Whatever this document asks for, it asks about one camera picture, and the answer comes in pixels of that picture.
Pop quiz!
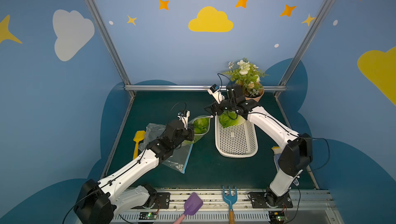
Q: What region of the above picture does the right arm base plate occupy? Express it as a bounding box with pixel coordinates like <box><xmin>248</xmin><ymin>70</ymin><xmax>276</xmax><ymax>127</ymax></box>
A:
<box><xmin>247</xmin><ymin>192</ymin><xmax>293</xmax><ymax>209</ymax></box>

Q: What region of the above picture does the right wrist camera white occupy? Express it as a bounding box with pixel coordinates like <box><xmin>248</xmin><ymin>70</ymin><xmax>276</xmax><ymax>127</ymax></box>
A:
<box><xmin>207</xmin><ymin>84</ymin><xmax>224</xmax><ymax>104</ymax></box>

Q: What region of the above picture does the green chinese cabbage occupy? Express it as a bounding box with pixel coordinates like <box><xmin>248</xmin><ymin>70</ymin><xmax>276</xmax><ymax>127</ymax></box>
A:
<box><xmin>193</xmin><ymin>117</ymin><xmax>210</xmax><ymax>134</ymax></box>
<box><xmin>229</xmin><ymin>112</ymin><xmax>246</xmax><ymax>126</ymax></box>
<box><xmin>219</xmin><ymin>111</ymin><xmax>237</xmax><ymax>128</ymax></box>

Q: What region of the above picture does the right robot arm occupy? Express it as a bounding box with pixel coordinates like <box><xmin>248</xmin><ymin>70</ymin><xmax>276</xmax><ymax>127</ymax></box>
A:
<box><xmin>206</xmin><ymin>84</ymin><xmax>313</xmax><ymax>208</ymax></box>

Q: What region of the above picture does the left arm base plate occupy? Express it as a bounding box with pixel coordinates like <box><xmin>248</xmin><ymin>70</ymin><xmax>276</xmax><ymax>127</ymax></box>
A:
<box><xmin>144</xmin><ymin>192</ymin><xmax>171</xmax><ymax>209</ymax></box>

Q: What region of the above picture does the circuit board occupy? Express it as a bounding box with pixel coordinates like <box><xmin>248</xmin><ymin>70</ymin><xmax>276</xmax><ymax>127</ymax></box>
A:
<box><xmin>138</xmin><ymin>212</ymin><xmax>158</xmax><ymax>222</ymax></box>
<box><xmin>268</xmin><ymin>212</ymin><xmax>287</xmax><ymax>224</ymax></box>

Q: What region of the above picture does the teal toy garden rake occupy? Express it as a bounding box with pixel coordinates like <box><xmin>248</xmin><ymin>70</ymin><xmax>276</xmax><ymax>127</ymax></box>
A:
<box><xmin>222</xmin><ymin>186</ymin><xmax>238</xmax><ymax>224</ymax></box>

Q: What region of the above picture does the white perforated plastic basket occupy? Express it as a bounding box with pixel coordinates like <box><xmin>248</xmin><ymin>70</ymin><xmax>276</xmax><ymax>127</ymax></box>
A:
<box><xmin>215</xmin><ymin>116</ymin><xmax>258</xmax><ymax>159</ymax></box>

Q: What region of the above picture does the aluminium back frame rail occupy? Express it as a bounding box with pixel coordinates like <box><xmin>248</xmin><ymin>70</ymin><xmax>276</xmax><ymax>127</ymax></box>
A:
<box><xmin>124</xmin><ymin>84</ymin><xmax>287</xmax><ymax>92</ymax></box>

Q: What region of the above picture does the blue patterned glove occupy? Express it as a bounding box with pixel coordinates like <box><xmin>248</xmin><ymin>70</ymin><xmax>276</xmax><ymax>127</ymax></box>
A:
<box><xmin>272</xmin><ymin>146</ymin><xmax>282</xmax><ymax>171</ymax></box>

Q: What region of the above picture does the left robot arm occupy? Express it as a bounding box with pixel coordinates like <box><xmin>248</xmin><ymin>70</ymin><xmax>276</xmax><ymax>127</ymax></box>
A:
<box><xmin>71</xmin><ymin>120</ymin><xmax>194</xmax><ymax>224</ymax></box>

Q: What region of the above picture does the potted artificial flower plant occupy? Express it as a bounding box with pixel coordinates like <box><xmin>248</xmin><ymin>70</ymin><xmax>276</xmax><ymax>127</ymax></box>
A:
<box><xmin>223</xmin><ymin>58</ymin><xmax>269</xmax><ymax>102</ymax></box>

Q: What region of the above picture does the right circuit board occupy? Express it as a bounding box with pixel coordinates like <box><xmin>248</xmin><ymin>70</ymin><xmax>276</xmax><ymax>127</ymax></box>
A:
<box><xmin>268</xmin><ymin>212</ymin><xmax>287</xmax><ymax>224</ymax></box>

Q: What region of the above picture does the clear zip-top bag blue seal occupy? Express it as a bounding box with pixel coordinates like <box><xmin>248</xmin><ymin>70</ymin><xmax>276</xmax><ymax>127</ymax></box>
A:
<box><xmin>139</xmin><ymin>123</ymin><xmax>193</xmax><ymax>173</ymax></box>

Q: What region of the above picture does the yellow toy spatula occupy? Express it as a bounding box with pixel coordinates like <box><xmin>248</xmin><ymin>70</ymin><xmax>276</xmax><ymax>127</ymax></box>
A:
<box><xmin>133</xmin><ymin>130</ymin><xmax>145</xmax><ymax>160</ymax></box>

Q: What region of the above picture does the left circuit board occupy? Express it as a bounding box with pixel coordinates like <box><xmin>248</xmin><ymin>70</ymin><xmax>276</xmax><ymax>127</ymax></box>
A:
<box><xmin>138</xmin><ymin>212</ymin><xmax>158</xmax><ymax>222</ymax></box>

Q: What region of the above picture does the purple toy shovel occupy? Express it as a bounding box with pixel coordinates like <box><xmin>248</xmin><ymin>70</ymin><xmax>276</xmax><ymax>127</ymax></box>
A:
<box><xmin>174</xmin><ymin>192</ymin><xmax>203</xmax><ymax>224</ymax></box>

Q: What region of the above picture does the pink-dotted bag of cabbages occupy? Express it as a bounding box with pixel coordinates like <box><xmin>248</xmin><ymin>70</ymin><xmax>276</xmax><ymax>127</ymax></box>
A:
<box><xmin>182</xmin><ymin>115</ymin><xmax>213</xmax><ymax>146</ymax></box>

